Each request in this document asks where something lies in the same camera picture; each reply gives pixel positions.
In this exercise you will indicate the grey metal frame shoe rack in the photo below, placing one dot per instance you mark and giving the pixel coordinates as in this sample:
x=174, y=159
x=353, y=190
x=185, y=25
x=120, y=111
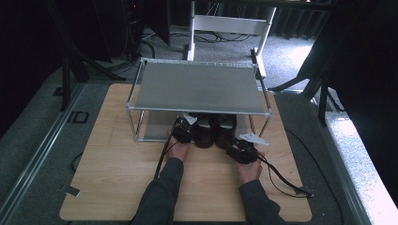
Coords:
x=200, y=87

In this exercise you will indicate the person's right hand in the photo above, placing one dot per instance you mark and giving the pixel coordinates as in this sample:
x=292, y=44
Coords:
x=250, y=172

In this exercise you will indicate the person's left hand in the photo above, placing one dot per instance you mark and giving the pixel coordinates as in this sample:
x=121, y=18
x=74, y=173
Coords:
x=178, y=150

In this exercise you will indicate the white desk frame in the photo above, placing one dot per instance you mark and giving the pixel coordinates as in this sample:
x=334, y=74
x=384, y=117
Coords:
x=230, y=25

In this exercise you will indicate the black tripod stand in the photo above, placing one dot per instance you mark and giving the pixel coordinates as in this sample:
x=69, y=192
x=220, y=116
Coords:
x=67, y=78

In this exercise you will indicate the grey tape piece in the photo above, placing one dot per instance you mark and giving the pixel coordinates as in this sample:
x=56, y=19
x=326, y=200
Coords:
x=70, y=190

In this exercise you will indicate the black tape marks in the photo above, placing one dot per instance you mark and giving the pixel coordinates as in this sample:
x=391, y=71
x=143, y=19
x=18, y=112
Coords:
x=78, y=117

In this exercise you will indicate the black metal stand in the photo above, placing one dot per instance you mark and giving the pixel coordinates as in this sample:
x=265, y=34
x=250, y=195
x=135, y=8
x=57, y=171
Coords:
x=322, y=93

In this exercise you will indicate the metal floor rail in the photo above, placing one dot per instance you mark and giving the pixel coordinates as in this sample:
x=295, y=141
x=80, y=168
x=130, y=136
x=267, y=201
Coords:
x=40, y=140

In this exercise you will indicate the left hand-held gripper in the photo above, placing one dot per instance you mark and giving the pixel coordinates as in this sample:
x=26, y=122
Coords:
x=183, y=131

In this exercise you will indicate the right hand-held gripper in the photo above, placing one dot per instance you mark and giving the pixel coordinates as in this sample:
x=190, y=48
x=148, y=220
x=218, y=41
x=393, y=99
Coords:
x=244, y=153

